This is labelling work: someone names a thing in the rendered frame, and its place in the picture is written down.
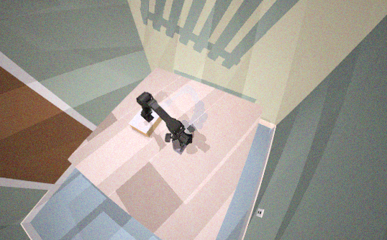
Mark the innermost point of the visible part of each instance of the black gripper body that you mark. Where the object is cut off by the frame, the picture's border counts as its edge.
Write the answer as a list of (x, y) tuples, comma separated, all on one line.
[(168, 137)]

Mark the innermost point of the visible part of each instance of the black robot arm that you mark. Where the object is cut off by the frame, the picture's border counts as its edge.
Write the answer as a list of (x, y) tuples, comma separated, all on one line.
[(148, 103)]

